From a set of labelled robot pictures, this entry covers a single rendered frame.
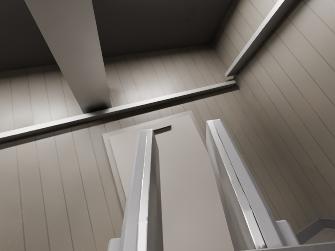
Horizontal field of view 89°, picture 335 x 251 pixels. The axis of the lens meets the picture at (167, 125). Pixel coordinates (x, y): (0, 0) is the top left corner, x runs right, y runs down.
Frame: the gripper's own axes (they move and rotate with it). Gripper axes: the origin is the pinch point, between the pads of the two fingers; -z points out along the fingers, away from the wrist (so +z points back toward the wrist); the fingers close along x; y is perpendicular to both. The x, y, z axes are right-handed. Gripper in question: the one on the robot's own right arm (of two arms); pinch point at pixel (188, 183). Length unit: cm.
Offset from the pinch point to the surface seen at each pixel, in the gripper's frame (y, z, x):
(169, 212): 200, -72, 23
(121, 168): 164, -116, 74
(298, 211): 263, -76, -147
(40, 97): 98, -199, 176
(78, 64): 47, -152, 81
